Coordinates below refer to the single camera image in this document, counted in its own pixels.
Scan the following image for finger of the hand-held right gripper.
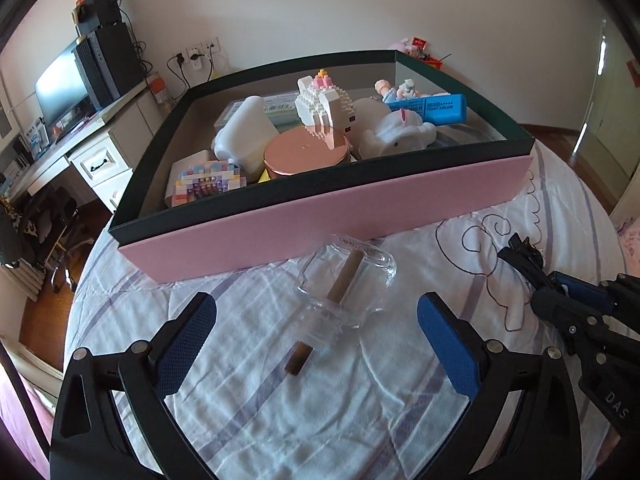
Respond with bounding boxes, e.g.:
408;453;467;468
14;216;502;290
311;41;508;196
550;271;640;331
530;290;608;356

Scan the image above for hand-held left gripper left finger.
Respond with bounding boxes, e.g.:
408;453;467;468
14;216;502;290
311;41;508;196
49;291;217;480

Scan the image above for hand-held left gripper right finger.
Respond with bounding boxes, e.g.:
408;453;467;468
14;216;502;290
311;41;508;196
417;292;583;480

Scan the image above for black hair clip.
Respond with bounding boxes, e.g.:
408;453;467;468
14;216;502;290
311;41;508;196
497;234;556;293

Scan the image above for clear glass bottle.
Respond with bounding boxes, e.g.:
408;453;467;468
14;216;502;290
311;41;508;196
285;232;398;376

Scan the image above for white charger plug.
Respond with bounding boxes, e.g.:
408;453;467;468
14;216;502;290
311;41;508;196
167;149;216;196

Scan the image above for pink box with green rim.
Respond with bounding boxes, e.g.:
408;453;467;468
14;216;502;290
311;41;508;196
109;50;535;283

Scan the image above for white animal figurine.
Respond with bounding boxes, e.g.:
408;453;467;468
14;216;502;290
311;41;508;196
359;109;437;160

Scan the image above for white plastic bottle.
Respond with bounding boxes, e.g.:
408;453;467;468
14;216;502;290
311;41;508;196
212;96;281;171

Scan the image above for rose gold jar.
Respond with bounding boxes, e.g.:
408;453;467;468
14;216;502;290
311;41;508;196
263;126;351;181

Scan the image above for blue highlighter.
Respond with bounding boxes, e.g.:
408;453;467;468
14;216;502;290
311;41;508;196
387;92;468;125

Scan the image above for round white figurine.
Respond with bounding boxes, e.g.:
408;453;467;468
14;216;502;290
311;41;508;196
350;97;396;133

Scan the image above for clear plastic case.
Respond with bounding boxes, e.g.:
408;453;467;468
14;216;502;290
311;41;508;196
215;91;306;128

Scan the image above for small doll figurine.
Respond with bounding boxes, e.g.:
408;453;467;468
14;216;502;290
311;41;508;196
374;78;426;103

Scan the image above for white and pink brick figure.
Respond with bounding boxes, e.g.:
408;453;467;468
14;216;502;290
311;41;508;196
296;69;358;141

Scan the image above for round table with cloth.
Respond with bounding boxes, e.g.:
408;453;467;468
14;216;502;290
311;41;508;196
64;135;628;480

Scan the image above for black office chair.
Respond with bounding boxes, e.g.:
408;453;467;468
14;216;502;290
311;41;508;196
0;187;91;293

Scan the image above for glass door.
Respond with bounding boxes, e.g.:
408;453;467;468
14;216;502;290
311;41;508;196
570;17;631;153

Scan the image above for dark jacket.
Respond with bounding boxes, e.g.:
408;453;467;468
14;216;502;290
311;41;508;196
0;205;26;266

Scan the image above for white desk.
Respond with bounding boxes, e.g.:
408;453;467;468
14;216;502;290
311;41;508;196
0;80;166;216

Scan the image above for blue and white box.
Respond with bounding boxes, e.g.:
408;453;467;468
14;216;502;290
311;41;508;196
22;120;48;153

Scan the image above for bottle with orange cap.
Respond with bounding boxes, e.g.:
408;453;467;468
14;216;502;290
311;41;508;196
150;74;173;106

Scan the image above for red toy box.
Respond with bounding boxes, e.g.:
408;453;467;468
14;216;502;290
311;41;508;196
395;35;451;68

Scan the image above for black computer monitor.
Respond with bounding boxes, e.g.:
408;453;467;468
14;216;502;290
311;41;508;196
34;37;96;136

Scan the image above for black computer tower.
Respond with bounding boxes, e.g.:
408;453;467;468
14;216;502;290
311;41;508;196
72;22;146;108

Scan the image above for wall sockets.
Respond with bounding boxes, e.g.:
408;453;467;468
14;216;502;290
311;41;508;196
170;37;221;73

